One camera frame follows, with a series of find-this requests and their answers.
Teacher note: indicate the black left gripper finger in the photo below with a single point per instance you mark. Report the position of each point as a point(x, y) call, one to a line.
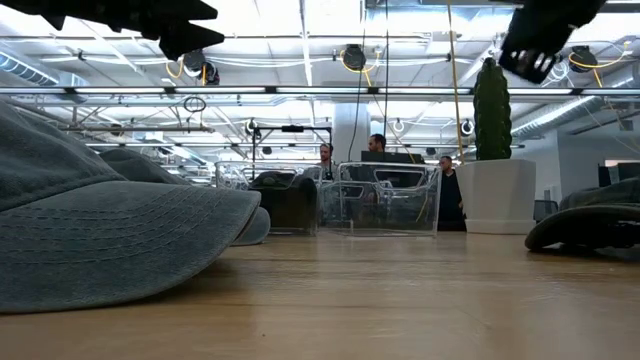
point(180, 11)
point(190, 40)

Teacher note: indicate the blue-grey baseball cap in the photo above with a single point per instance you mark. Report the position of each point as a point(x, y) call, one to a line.
point(115, 240)
point(145, 167)

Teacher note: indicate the clear plastic bin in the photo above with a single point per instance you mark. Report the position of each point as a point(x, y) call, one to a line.
point(227, 175)
point(350, 220)

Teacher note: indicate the white plant pot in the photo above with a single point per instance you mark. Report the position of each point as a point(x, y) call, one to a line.
point(495, 195)

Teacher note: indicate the person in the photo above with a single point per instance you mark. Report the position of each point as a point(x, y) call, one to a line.
point(377, 143)
point(326, 152)
point(450, 195)

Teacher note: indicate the black monitor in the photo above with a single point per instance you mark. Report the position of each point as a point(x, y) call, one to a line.
point(392, 157)

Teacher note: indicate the silver ventilation duct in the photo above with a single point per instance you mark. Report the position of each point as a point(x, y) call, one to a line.
point(555, 116)

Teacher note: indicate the long ceiling light rail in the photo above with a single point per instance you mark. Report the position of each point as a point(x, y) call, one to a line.
point(300, 90)

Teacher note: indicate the black frame stand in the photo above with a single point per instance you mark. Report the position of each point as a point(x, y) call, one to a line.
point(292, 128)

